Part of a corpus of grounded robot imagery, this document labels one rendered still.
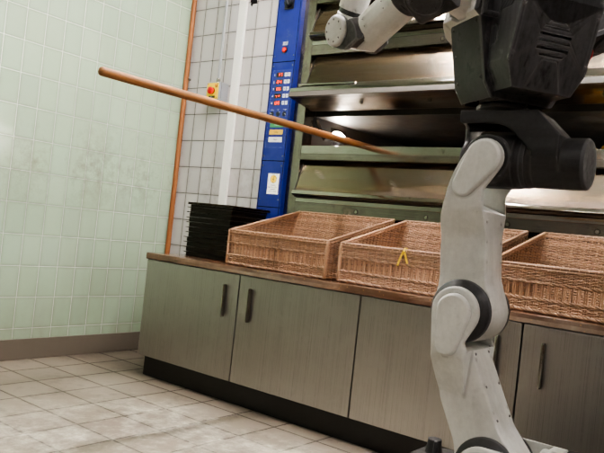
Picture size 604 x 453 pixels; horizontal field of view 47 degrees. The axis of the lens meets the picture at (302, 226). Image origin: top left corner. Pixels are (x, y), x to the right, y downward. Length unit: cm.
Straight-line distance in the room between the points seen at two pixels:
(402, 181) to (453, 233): 150
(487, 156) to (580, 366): 86
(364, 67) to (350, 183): 55
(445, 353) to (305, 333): 117
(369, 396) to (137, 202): 190
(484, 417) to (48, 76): 267
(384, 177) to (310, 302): 78
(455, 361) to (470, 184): 40
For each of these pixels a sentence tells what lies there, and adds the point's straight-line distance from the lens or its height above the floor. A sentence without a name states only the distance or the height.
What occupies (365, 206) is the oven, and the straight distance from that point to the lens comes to 319.
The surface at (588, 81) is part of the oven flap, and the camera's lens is 271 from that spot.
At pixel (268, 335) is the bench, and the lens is 281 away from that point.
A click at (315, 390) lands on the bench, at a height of 16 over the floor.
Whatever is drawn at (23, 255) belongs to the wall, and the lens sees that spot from 355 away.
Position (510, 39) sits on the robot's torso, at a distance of 154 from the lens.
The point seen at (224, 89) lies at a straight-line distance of 384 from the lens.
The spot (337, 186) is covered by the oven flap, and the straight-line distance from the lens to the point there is 328.
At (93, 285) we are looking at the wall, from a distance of 378.
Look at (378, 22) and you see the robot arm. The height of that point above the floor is 126.
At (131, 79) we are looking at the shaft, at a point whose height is 118.
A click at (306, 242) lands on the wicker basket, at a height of 72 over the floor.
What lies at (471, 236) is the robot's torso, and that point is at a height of 79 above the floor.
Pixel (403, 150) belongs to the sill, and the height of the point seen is 116.
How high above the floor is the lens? 76
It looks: level
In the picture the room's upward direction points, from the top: 6 degrees clockwise
